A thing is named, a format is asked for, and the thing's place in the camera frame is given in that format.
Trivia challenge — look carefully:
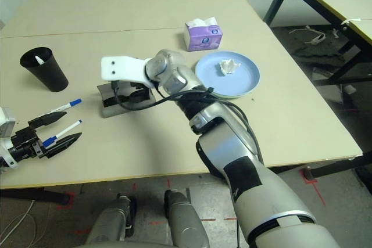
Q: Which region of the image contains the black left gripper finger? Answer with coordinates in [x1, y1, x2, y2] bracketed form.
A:
[28, 110, 67, 129]
[44, 132, 83, 160]

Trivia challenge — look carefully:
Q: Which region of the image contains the white strap on table edge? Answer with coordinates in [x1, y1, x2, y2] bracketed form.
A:
[340, 17, 363, 30]

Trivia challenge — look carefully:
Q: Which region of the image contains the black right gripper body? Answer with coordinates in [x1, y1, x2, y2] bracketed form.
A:
[130, 81, 152, 104]

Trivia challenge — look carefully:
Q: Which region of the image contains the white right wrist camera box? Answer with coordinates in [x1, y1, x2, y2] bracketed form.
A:
[101, 55, 155, 89]

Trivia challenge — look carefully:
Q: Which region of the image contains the blue plastic plate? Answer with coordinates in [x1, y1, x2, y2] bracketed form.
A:
[194, 51, 262, 98]

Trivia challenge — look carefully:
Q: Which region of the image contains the grey robot leg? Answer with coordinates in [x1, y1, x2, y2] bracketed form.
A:
[85, 192, 137, 246]
[164, 189, 210, 248]

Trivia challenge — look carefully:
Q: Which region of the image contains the grey felt glasses case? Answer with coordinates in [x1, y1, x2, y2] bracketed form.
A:
[96, 81, 156, 118]

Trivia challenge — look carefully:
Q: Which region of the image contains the black table base bar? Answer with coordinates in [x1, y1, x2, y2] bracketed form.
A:
[303, 150, 372, 181]
[0, 186, 70, 205]

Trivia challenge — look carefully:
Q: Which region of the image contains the grey right robot leg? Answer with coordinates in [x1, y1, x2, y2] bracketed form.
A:
[164, 189, 210, 248]

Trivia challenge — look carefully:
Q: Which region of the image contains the purple tissue pack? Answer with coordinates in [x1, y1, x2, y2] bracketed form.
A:
[184, 16, 223, 52]

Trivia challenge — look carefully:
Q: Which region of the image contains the white tissue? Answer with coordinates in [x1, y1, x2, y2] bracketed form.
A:
[217, 58, 242, 76]

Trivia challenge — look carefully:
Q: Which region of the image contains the grey left robot leg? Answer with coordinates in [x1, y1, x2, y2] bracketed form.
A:
[85, 192, 137, 246]

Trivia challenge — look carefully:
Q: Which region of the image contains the white tangled floor debris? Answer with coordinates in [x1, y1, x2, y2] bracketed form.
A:
[289, 26, 326, 45]

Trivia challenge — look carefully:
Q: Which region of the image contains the white marker pen blue cap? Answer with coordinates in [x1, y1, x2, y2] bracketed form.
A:
[43, 98, 83, 117]
[42, 119, 83, 148]

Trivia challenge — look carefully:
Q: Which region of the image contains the black plastic cup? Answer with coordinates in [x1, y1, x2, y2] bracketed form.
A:
[19, 46, 69, 92]

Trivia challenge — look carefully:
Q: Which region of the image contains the white floor cable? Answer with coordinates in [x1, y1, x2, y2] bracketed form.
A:
[0, 200, 38, 248]

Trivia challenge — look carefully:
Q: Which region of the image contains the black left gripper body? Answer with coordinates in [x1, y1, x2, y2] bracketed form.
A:
[9, 127, 46, 162]

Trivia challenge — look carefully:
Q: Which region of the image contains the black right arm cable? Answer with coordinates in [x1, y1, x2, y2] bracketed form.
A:
[111, 80, 265, 164]

